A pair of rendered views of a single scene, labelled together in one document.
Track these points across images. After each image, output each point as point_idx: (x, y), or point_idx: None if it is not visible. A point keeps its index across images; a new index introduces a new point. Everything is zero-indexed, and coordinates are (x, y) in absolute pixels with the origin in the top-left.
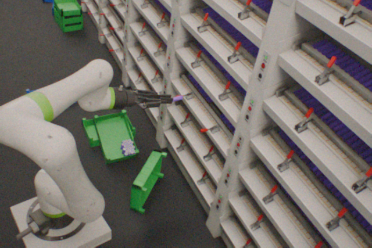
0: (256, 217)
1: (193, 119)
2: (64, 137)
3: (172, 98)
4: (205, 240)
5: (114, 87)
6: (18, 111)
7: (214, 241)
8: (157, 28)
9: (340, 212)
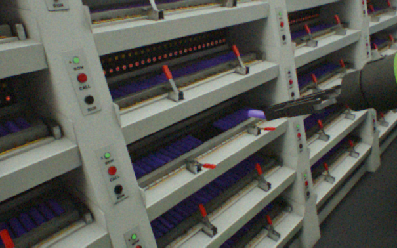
0: (313, 139)
1: (197, 214)
2: None
3: (271, 105)
4: (332, 241)
5: (386, 60)
6: None
7: (324, 235)
8: None
9: (337, 19)
